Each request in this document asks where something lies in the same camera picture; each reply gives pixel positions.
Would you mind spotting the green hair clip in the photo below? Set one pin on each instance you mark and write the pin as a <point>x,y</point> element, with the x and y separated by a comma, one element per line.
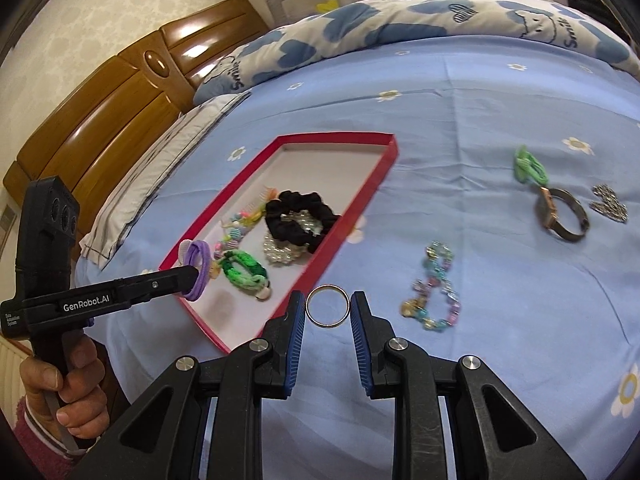
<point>527,165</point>

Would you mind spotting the yellow claw hair clip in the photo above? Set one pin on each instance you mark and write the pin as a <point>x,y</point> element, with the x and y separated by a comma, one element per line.
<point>216,267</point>

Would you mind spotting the red shallow cardboard box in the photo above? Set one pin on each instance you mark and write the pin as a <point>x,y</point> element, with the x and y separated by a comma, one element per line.
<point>340,165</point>

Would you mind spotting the white striped pillow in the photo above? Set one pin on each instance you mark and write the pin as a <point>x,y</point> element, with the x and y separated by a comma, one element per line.
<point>165,160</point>

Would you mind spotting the wooden headboard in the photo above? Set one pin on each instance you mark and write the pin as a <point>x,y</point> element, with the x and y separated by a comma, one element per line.
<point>110,110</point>

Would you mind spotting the rose gold wristwatch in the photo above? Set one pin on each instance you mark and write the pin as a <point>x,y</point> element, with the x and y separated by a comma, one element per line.
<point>547,210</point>

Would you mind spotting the white radiator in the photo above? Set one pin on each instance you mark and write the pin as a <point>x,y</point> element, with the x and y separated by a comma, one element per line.
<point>9,365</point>

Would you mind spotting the black velvet scrunchie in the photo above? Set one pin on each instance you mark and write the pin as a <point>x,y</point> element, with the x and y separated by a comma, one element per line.
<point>300,232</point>

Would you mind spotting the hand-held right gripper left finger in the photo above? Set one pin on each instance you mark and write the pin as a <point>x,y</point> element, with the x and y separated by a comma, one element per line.
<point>295,345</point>

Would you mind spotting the person's left forearm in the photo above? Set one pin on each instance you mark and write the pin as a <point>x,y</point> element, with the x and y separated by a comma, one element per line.
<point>40,450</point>

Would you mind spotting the blue flowered bedsheet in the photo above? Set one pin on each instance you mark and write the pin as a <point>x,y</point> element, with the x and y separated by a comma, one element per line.
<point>475,110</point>

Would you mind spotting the person's left hand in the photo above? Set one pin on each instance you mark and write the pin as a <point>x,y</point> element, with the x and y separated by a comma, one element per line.
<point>80,400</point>

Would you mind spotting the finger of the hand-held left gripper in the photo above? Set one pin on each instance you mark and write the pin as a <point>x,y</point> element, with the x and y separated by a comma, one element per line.
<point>160,284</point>

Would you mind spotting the clear hair comb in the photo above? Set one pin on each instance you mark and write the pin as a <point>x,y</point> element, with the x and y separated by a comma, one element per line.
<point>260,205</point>

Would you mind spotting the yellow cloth piece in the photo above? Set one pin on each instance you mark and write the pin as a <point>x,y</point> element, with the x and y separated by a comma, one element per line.
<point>327,5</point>

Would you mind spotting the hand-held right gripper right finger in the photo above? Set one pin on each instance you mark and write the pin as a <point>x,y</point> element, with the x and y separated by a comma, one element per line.
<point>361,345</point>

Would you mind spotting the white blue printed quilt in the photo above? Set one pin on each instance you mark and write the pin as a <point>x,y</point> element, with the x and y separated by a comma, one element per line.
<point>400,20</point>

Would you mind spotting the silver glitter hair clip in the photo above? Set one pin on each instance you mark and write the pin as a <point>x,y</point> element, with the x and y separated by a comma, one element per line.
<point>610,205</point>

